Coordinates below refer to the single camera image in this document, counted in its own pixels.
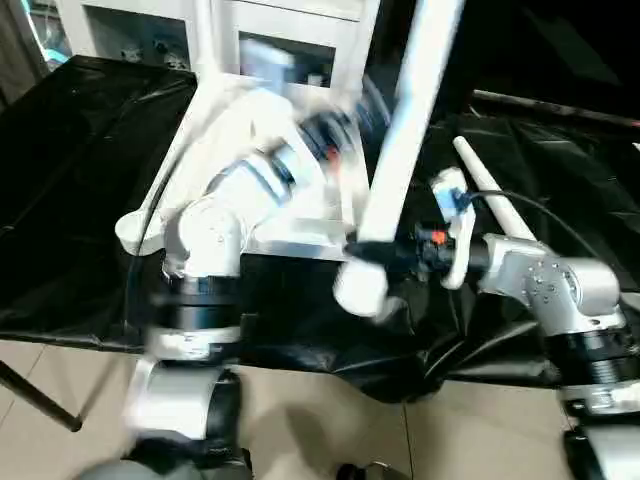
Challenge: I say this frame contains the black plastic mat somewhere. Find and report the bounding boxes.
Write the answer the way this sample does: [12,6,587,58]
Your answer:
[0,55,640,403]

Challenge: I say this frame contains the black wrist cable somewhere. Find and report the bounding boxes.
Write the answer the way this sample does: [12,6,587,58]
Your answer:
[124,180,173,336]
[462,188,606,263]

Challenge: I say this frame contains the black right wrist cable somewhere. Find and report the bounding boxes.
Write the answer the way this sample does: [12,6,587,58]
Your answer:
[462,188,606,263]

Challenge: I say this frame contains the black metal rod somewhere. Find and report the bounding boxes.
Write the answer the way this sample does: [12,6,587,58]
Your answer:
[470,88,640,129]

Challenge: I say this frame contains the white plastic table top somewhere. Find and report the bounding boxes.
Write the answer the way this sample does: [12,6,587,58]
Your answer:
[114,72,373,263]

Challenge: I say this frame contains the black tripod leg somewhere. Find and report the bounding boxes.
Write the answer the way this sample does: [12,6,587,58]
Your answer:
[0,358,83,435]

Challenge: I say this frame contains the white glass-door cabinet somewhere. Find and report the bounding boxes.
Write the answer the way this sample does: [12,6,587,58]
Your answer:
[55,0,383,89]

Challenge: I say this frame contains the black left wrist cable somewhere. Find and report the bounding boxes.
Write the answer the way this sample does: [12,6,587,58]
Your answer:
[124,180,173,336]

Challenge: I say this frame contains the white plastic table leg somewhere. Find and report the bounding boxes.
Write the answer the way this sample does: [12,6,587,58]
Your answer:
[453,135,539,243]
[188,0,221,81]
[332,0,467,319]

